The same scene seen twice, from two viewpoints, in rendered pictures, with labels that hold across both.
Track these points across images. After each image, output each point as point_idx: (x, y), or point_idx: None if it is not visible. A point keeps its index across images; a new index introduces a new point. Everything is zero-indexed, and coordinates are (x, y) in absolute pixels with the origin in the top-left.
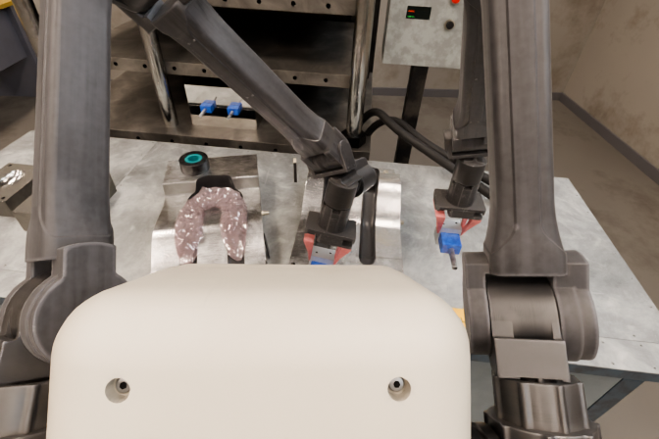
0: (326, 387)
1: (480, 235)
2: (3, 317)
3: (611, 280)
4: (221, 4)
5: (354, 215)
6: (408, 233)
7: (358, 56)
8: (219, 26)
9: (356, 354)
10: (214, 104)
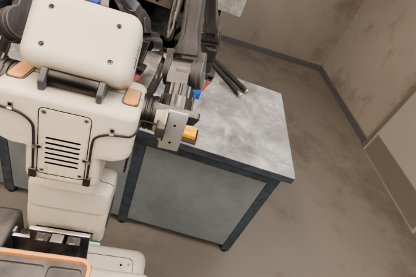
0: (101, 21)
1: (219, 104)
2: None
3: (276, 138)
4: None
5: (151, 72)
6: None
7: None
8: None
9: (111, 16)
10: None
